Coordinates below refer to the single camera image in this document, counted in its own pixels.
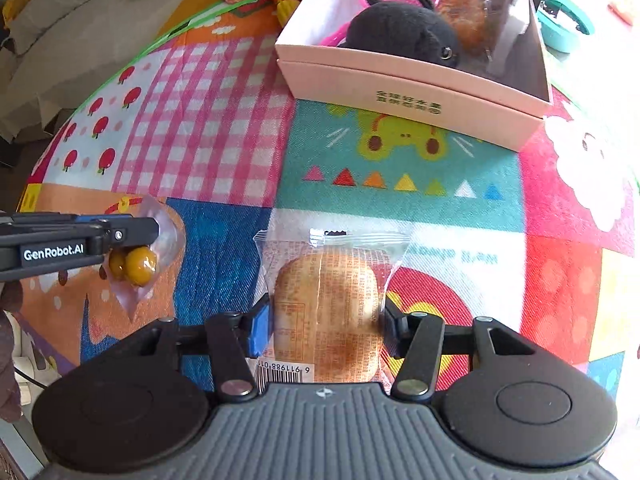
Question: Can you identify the packaged round bread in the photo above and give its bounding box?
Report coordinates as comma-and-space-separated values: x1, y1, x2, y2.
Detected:
254, 228, 411, 396

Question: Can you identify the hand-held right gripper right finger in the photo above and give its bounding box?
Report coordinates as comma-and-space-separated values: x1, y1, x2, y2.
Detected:
382, 300, 532, 402

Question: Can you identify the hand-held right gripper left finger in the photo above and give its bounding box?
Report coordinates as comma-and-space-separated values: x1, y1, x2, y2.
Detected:
140, 297, 272, 402

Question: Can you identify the beige sofa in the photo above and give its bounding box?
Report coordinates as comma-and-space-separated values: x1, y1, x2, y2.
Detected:
0, 0, 226, 143

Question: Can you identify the packaged brown cake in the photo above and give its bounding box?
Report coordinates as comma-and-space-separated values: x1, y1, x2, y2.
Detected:
440, 0, 491, 53

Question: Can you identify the colourful patchwork play mat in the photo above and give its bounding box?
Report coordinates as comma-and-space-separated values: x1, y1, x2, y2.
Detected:
17, 0, 640, 411

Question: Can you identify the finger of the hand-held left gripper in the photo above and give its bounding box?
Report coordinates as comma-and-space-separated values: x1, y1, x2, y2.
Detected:
0, 217, 161, 251
0, 212, 135, 226

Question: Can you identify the pink cardboard box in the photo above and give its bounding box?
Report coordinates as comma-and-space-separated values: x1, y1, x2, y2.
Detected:
275, 0, 553, 153

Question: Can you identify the yellow plastic toy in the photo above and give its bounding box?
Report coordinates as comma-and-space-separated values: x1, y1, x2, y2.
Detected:
275, 0, 301, 28

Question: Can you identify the clear packet of chestnuts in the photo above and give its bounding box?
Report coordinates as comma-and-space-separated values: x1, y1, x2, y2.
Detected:
100, 197, 187, 323

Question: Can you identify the white power strip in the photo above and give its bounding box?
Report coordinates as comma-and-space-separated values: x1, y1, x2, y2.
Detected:
10, 317, 48, 403

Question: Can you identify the teal basin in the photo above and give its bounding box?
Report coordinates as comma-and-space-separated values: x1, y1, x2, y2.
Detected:
536, 0, 596, 53

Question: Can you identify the black plush toy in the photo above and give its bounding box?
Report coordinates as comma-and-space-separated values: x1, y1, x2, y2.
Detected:
345, 0, 463, 67

